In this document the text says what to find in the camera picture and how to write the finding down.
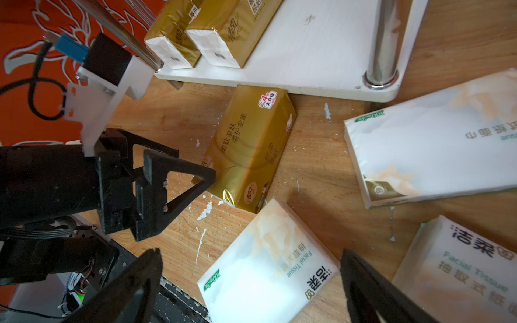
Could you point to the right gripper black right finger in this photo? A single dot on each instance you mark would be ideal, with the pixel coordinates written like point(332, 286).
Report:
point(372, 298)

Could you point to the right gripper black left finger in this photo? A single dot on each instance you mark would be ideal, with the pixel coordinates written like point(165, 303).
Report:
point(143, 276)

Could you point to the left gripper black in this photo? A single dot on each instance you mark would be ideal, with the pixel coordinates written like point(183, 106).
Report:
point(40, 183)

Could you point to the white tissue pack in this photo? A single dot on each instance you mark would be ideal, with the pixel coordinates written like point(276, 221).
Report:
point(457, 141)
point(270, 272)
point(456, 275)

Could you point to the white tissue pack front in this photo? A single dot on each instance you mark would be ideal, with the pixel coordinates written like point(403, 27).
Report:
point(270, 272)

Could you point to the gold tissue pack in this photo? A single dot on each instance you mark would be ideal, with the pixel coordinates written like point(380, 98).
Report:
point(226, 32)
point(248, 143)
point(167, 37)

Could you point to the white tissue pack back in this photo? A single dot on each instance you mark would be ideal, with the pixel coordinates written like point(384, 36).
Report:
point(457, 141)

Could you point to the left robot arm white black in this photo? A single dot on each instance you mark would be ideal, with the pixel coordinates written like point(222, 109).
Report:
point(133, 183)

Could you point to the white two-tier shelf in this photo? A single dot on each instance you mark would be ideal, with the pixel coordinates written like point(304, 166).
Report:
point(356, 50)

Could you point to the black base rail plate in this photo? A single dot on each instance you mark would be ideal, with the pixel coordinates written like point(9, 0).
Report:
point(172, 303)

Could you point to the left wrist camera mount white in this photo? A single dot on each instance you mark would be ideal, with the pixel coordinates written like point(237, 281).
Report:
point(111, 73)

